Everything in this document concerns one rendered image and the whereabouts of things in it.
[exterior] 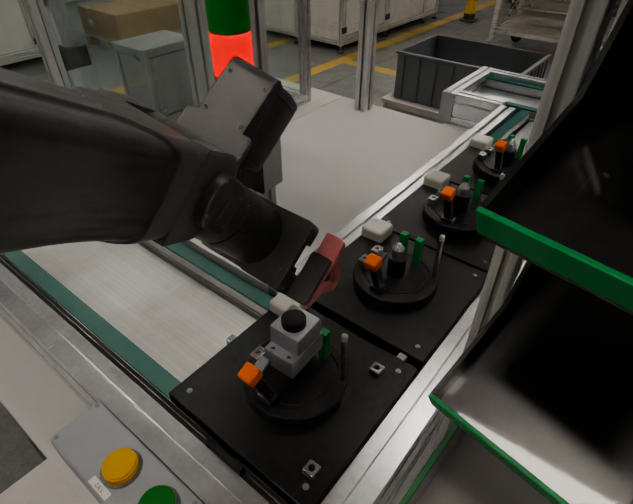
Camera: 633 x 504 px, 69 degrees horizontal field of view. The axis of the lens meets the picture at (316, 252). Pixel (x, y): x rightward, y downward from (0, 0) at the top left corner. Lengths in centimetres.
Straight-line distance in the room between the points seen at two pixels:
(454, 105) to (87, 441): 140
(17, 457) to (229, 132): 173
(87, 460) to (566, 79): 61
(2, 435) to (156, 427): 140
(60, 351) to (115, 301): 16
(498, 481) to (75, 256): 84
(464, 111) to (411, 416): 119
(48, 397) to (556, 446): 73
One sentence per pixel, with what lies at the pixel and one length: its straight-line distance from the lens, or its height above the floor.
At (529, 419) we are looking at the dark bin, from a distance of 38.
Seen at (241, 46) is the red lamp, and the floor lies 135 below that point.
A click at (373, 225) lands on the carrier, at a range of 88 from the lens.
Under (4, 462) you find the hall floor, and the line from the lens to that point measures 197.
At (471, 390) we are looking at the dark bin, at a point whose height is 120.
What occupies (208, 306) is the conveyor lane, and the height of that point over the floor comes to 92.
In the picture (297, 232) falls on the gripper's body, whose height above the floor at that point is 126.
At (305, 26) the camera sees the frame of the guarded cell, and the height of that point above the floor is 112.
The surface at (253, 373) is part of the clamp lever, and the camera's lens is 54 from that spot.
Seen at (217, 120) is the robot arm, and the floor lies 137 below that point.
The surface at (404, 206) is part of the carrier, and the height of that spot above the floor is 97.
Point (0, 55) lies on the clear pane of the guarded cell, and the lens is 172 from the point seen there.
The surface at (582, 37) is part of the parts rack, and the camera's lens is 33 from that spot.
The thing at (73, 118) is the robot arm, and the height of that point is 144.
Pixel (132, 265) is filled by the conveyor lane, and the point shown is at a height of 92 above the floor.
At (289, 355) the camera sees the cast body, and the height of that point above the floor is 105.
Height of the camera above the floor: 150
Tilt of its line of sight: 39 degrees down
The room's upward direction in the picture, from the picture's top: straight up
